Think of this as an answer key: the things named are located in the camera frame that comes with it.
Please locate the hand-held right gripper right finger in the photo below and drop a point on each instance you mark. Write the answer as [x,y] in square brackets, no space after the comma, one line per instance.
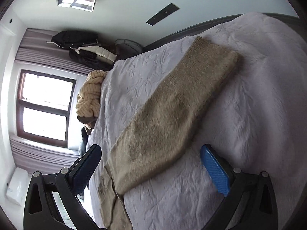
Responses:
[214,170]

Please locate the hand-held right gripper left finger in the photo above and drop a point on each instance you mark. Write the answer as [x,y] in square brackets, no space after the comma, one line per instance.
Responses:
[88,164]

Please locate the tan fuzzy sweater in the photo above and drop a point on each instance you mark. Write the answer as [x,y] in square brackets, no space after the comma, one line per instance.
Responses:
[168,115]

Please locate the black garment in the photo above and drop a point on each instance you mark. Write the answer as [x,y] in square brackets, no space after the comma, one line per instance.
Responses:
[84,141]

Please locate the brown garment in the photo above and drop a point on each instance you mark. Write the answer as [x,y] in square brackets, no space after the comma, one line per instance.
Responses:
[86,122]

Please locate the lilac curtain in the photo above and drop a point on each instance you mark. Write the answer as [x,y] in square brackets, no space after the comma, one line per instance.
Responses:
[43,155]
[48,52]

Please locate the lilac embossed blanket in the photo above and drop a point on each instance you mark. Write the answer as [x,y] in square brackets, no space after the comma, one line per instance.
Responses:
[247,124]

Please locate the cream striped knit garment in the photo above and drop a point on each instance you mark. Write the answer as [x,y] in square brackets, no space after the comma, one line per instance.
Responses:
[90,95]

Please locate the brown framed window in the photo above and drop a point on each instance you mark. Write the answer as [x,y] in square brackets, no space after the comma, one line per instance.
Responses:
[45,105]

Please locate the white box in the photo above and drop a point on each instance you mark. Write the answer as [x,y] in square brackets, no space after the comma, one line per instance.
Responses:
[16,186]

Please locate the dark brown jacket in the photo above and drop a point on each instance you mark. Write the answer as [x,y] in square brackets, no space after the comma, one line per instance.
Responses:
[96,64]

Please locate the white puffer jacket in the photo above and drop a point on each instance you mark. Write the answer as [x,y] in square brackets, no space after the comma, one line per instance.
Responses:
[100,52]

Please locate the grey fan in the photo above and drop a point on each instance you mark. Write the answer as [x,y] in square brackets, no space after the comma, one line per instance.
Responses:
[128,48]

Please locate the black jacket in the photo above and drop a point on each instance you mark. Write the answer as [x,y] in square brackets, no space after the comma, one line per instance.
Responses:
[72,38]

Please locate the dark grey bed frame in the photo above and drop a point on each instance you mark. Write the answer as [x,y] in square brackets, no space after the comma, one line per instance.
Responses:
[168,37]

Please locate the black wall panel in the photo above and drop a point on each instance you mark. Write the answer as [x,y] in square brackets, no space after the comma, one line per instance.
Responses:
[163,14]

